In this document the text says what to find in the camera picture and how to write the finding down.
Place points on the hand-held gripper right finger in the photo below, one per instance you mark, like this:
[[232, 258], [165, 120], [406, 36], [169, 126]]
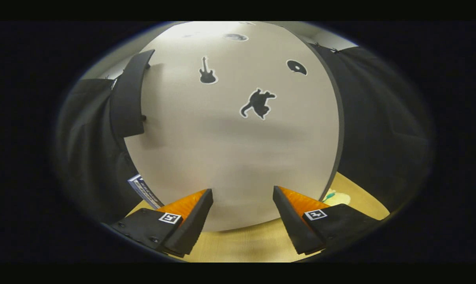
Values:
[[291, 225]]

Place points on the black backdrop cloth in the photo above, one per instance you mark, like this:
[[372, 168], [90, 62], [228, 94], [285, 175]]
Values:
[[380, 118]]

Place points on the yellow plush toy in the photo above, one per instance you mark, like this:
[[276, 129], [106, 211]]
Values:
[[340, 198]]

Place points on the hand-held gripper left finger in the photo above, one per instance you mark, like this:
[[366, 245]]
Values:
[[190, 225]]

